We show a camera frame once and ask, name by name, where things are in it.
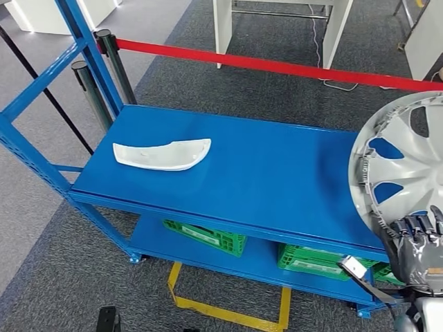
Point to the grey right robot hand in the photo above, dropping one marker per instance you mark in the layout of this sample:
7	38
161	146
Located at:
419	261

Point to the silver plastic wheel hubcap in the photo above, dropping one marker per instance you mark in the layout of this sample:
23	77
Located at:
408	174

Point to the blue metal shelf rack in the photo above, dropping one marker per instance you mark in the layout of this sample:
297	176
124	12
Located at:
242	174

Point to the white curved plastic part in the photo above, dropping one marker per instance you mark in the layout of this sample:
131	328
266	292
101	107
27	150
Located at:
162	156

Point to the green plastic crate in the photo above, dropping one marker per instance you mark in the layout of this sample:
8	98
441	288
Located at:
221	240
304	261
384	275

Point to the white desk panel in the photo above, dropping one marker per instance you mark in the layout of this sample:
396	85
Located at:
426	46

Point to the red barrier belt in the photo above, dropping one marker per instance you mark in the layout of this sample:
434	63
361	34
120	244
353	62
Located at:
277	66

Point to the white desk with metal bar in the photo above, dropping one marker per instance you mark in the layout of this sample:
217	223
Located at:
222	32

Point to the black barrier belt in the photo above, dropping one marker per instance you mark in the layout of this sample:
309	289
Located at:
44	89

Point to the white glossy cabinet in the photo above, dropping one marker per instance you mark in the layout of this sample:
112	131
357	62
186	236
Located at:
52	16

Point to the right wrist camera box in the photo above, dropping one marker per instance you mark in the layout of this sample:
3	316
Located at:
355	267

